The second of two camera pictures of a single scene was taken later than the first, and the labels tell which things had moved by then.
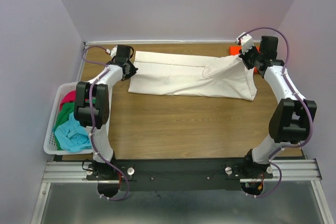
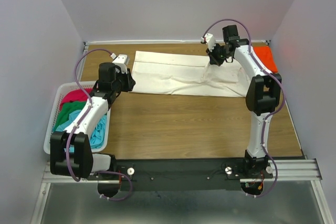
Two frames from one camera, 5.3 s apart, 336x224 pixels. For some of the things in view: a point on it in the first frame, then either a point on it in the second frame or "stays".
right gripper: (244, 55) -> (212, 59)
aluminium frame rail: (306, 170) stays
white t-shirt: (176, 74) stays
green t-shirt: (67, 108) stays
